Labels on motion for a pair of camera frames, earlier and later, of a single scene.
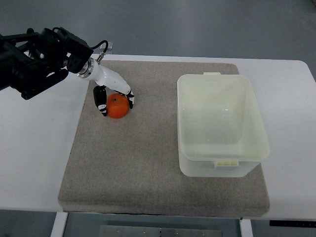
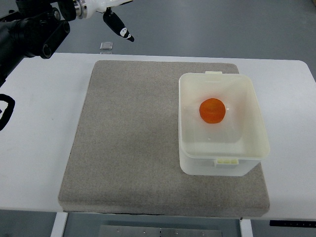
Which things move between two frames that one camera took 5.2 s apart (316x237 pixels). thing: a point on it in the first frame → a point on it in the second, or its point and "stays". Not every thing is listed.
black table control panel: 293,223 stays
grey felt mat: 132,165 stays
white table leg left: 60,219 stays
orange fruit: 117,105 → 212,110
